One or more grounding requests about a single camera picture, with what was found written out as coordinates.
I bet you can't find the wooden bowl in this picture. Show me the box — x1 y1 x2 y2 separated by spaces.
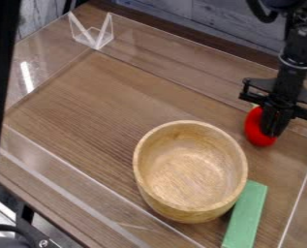
133 120 249 224

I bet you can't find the red plush strawberry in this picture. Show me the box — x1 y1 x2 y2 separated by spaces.
243 107 278 147

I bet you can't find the green rectangular block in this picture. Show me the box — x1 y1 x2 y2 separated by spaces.
221 180 269 248

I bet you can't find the clear acrylic tray wall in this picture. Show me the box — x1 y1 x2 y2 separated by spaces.
0 125 205 248

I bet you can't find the black table clamp bracket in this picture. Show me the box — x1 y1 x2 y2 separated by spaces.
17 202 62 248

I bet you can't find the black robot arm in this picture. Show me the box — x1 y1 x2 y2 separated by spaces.
241 0 307 138

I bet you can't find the clear acrylic corner bracket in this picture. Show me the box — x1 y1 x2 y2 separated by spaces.
67 13 114 50

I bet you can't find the black cable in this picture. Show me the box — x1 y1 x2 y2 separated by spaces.
0 222 37 248

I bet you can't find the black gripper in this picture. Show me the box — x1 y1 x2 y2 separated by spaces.
239 77 307 138

